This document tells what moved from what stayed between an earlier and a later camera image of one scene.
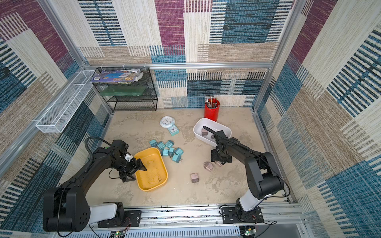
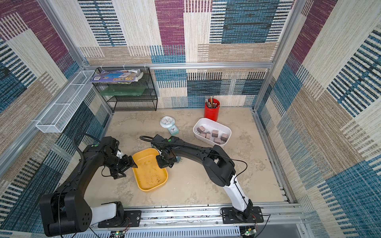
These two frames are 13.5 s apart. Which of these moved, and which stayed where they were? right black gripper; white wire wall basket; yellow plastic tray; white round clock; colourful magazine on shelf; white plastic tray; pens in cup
Moved: right black gripper
Stayed: yellow plastic tray; pens in cup; white plastic tray; colourful magazine on shelf; white round clock; white wire wall basket
